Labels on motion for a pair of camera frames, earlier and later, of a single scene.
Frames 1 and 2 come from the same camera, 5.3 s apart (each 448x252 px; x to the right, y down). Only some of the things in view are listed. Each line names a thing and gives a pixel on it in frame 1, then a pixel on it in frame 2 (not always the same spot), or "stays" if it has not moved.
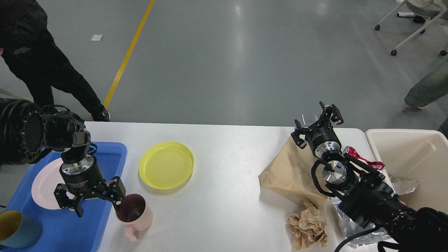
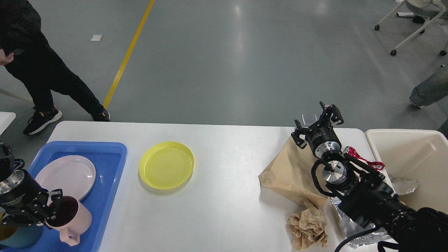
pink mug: (136, 212) → (71, 220)
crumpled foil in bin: (402, 186) stays
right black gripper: (323, 139) stays
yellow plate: (166, 165) stays
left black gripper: (83, 177) → (20, 194)
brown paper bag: (288, 174) stays
